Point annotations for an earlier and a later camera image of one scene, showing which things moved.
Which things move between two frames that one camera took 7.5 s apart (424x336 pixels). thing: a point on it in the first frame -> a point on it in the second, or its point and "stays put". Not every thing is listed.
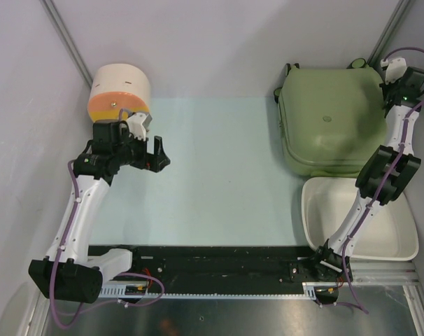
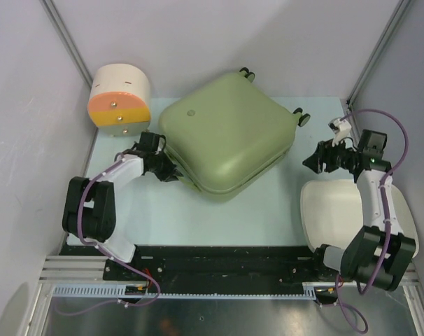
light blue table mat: x=228 y=182 stays put
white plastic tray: x=390 y=234 stays put
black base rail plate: x=221 y=264 stays put
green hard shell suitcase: x=332 y=120 -> x=227 y=134
